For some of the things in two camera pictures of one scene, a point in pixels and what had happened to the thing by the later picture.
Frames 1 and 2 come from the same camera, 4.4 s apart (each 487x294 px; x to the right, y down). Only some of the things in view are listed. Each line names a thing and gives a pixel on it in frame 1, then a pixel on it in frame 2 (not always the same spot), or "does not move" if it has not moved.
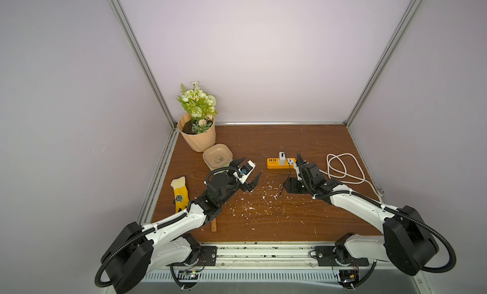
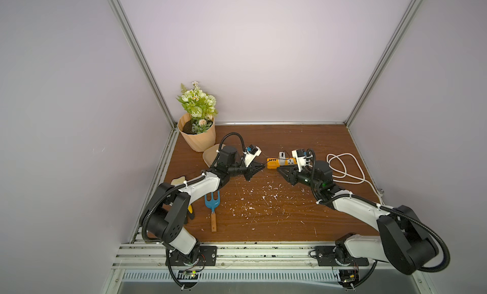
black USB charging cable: x=285 y=156 → x=278 y=158
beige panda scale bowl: x=217 y=155 does not move
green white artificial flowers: x=201 y=107 does not move
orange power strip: x=273 y=163 does not move
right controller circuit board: x=349 y=278 does not move
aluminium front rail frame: x=265 y=256 does not move
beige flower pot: x=197 y=142 does not move
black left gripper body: x=230 y=187 → x=235 y=170
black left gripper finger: x=253 y=183 → x=253 y=169
